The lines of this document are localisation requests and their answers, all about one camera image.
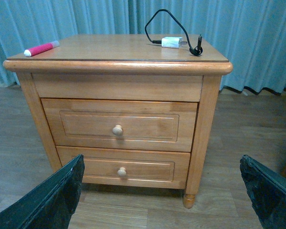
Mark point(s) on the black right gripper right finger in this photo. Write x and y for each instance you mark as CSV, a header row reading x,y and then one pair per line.
x,y
267,191

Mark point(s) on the pink marker white cap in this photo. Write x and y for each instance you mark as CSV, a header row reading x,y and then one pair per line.
x,y
41,48

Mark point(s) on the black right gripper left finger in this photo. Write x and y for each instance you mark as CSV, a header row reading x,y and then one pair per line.
x,y
51,204

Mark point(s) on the teal curtain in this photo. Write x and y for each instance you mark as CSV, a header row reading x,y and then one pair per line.
x,y
250,33

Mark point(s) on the wooden drawer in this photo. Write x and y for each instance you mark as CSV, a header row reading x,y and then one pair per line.
x,y
130,167
156,126

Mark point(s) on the wooden nightstand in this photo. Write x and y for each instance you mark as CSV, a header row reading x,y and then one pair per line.
x,y
124,68

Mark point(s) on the white charger adapter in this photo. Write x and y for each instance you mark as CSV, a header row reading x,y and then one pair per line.
x,y
173,42

